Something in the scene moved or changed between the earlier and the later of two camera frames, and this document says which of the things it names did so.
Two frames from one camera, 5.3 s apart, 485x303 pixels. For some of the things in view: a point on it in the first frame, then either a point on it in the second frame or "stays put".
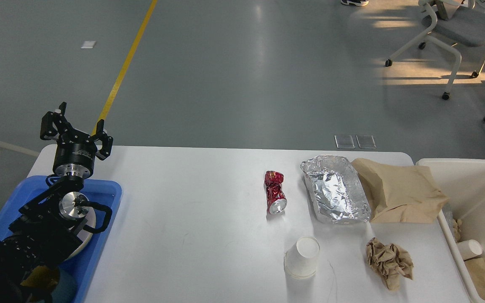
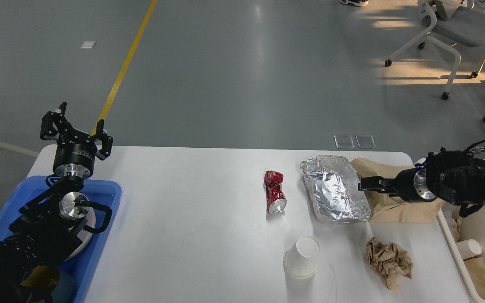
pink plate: x=86 y=237 stays put
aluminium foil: x=336 y=190 stays put
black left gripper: x=75 y=152 stays put
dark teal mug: x=66 y=290 -> x=45 y=279
